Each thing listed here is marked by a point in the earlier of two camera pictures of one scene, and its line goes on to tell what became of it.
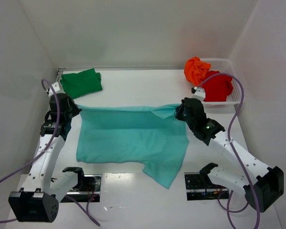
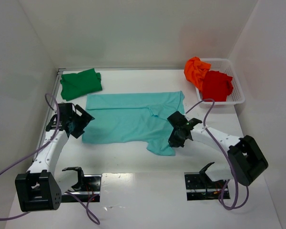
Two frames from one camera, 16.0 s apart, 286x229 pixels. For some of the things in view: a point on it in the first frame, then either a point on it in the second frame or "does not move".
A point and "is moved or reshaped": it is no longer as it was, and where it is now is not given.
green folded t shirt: (77, 84) does not move
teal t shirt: (149, 134) is moved or reshaped
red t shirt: (217, 88) does not move
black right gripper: (182, 110) → (177, 130)
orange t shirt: (195, 70) does not move
